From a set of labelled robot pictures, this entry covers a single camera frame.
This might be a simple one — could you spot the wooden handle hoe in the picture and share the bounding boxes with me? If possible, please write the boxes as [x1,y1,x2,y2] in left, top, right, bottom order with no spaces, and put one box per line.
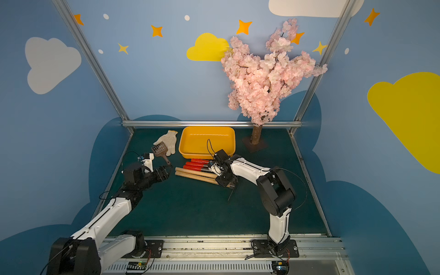
[175,171,236,200]
[175,167,217,179]

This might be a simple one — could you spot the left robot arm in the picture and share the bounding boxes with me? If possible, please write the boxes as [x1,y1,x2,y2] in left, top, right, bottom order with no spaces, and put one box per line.
[43,164,172,275]

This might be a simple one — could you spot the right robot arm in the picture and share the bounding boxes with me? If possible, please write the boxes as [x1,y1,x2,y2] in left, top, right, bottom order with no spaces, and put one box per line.
[209,150,297,252]

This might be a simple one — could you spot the yellow plastic storage box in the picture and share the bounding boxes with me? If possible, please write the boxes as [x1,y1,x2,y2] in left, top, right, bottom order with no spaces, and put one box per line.
[179,126,236,159]

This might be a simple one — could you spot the small brown slotted scoop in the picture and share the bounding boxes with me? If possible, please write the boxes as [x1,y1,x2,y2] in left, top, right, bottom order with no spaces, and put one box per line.
[151,142,171,166]

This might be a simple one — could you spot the white knitted work glove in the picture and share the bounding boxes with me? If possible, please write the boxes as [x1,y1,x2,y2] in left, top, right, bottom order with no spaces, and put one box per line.
[154,130,178,157]

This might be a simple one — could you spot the pink blossom artificial tree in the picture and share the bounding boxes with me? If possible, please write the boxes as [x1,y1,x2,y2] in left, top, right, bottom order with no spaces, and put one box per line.
[221,18,328,152]

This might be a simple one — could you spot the bottom red handle tool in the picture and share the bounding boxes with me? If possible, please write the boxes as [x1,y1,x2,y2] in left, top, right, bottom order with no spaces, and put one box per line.
[183,165,212,173]

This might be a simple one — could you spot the red handle tool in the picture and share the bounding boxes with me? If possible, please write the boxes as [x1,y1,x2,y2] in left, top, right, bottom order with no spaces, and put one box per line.
[183,165,212,173]
[191,159,210,164]
[186,162,208,168]

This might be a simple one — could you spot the top red handle tool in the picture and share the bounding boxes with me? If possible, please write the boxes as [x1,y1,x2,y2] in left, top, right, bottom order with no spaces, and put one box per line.
[191,159,210,164]

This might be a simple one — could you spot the middle red handle tool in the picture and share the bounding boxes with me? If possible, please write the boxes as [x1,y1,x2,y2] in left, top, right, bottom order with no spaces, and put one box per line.
[186,162,208,168]

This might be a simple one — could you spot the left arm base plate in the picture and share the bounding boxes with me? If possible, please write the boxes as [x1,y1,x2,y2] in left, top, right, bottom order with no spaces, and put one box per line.
[123,239,164,259]

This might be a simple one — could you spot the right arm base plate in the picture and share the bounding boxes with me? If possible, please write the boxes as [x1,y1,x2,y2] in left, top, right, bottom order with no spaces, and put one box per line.
[250,239,300,258]

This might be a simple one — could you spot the aluminium front rail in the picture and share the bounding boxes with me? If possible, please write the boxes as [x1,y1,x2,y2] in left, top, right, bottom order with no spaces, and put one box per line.
[104,234,355,275]

